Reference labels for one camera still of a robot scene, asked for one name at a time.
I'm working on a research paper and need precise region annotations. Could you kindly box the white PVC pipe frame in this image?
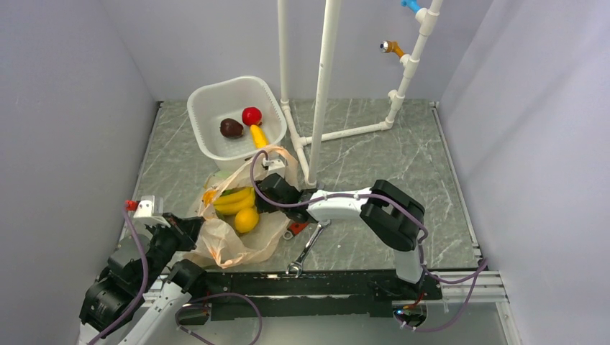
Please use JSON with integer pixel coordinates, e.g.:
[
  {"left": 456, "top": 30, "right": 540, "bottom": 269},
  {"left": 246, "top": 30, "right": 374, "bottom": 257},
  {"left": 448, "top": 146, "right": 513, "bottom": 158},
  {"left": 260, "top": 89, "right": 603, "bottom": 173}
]
[{"left": 277, "top": 0, "right": 444, "bottom": 187}]

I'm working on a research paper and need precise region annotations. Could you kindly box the yellow fake corn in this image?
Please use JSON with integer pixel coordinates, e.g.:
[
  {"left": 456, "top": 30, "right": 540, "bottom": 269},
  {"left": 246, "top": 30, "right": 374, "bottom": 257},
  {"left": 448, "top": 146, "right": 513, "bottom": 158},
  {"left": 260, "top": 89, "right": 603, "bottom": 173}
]
[{"left": 250, "top": 125, "right": 269, "bottom": 149}]

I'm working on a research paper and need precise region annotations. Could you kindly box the white plastic basket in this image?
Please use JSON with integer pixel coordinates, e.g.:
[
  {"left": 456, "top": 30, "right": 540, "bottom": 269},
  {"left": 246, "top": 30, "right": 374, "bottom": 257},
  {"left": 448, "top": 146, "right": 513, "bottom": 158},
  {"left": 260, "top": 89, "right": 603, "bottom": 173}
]
[{"left": 187, "top": 75, "right": 287, "bottom": 171}]

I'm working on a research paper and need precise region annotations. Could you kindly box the translucent orange plastic bag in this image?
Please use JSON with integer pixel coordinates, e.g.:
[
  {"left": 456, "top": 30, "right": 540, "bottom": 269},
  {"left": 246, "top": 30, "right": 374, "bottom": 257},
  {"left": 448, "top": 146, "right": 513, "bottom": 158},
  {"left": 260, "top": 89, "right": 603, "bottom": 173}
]
[{"left": 184, "top": 160, "right": 291, "bottom": 269}]

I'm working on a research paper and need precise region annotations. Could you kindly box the red-handled adjustable wrench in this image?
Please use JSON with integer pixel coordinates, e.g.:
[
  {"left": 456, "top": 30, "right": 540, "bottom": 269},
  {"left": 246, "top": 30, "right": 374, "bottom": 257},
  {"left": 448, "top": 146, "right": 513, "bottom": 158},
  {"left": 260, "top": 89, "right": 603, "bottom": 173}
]
[{"left": 282, "top": 222, "right": 309, "bottom": 241}]

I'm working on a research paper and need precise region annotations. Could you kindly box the red fake apple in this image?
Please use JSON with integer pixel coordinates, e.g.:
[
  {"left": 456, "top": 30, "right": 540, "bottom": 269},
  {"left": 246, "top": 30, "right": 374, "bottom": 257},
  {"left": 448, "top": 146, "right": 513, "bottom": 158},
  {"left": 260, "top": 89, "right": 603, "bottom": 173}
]
[{"left": 242, "top": 106, "right": 263, "bottom": 127}]

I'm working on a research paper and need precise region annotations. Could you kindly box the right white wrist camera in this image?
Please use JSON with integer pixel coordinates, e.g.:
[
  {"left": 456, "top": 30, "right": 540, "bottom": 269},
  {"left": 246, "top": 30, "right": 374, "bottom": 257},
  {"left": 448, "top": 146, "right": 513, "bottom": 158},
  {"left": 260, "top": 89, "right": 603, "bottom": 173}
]
[{"left": 262, "top": 158, "right": 287, "bottom": 178}]

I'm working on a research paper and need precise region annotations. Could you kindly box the silver combination wrench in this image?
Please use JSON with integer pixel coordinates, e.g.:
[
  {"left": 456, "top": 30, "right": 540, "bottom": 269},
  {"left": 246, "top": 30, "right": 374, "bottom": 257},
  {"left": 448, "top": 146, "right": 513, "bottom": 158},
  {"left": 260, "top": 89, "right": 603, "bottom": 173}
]
[{"left": 285, "top": 220, "right": 331, "bottom": 277}]

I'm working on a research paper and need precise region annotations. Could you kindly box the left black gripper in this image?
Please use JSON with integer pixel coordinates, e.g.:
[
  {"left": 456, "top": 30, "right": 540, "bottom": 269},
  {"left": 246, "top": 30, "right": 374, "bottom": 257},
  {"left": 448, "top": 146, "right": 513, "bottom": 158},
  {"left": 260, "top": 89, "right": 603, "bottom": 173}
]
[{"left": 138, "top": 211, "right": 205, "bottom": 289}]

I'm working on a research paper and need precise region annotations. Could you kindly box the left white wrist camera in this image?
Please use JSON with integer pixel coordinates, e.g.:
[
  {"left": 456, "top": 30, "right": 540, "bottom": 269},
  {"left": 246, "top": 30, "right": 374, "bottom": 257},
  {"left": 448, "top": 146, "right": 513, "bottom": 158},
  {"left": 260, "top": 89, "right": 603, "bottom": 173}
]
[{"left": 124, "top": 195, "right": 164, "bottom": 222}]

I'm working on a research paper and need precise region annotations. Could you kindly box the orange hook peg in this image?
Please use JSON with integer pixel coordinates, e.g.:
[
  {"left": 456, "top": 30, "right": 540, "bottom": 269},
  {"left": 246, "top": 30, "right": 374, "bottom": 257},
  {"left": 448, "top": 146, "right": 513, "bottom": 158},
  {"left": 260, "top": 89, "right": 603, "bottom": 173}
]
[{"left": 379, "top": 40, "right": 405, "bottom": 58}]

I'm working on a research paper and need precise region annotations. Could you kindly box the green fake fruit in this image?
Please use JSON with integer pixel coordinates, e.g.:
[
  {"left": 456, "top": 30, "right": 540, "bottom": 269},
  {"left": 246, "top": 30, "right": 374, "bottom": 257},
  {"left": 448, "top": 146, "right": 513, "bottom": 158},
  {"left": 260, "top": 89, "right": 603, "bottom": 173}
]
[{"left": 221, "top": 188, "right": 240, "bottom": 196}]

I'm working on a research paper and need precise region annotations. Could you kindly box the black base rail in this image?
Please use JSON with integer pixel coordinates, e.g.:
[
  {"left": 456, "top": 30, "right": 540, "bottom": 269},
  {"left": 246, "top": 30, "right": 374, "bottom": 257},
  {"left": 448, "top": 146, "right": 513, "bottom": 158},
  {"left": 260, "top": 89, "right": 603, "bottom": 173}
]
[{"left": 166, "top": 259, "right": 442, "bottom": 325}]

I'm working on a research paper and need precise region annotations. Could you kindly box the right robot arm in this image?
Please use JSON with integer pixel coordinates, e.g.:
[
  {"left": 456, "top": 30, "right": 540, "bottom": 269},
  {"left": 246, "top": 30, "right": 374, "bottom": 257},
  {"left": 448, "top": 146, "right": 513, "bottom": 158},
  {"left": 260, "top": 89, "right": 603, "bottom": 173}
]
[{"left": 252, "top": 173, "right": 425, "bottom": 298}]

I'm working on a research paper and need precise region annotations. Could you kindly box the blue hook peg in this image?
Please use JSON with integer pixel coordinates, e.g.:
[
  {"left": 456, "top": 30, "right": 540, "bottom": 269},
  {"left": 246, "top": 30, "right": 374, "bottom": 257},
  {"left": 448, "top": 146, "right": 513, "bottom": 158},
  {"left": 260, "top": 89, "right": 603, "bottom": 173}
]
[{"left": 401, "top": 0, "right": 422, "bottom": 14}]

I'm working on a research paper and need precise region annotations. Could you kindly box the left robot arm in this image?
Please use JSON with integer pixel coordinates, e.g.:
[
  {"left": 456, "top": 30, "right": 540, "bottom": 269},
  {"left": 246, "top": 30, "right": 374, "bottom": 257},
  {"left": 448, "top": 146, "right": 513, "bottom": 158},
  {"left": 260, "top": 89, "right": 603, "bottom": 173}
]
[{"left": 78, "top": 213, "right": 207, "bottom": 344}]

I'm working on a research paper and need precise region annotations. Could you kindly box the yellow fake banana bunch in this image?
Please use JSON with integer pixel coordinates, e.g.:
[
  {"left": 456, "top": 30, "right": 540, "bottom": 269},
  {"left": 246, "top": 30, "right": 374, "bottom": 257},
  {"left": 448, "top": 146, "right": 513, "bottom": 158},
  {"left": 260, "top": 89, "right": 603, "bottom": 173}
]
[{"left": 213, "top": 187, "right": 255, "bottom": 216}]

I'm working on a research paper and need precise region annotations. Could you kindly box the dark brown fake fruit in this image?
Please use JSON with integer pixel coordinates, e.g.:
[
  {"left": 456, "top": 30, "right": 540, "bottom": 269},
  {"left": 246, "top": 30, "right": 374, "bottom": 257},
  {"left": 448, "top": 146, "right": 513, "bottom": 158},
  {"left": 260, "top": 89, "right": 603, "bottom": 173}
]
[{"left": 219, "top": 118, "right": 244, "bottom": 139}]

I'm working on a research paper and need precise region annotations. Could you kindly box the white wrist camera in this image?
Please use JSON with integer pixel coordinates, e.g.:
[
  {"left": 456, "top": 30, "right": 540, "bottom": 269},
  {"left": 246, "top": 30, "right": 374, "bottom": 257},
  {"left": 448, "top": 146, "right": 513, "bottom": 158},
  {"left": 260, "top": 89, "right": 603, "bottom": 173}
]
[
  {"left": 262, "top": 158, "right": 287, "bottom": 178},
  {"left": 124, "top": 195, "right": 164, "bottom": 222}
]

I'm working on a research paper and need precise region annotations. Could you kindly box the yellow fake lemon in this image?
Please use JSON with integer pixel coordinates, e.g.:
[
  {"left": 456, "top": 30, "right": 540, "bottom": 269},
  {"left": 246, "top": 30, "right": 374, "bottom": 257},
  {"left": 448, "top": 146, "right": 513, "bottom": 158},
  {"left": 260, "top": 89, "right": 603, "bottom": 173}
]
[{"left": 234, "top": 207, "right": 260, "bottom": 234}]

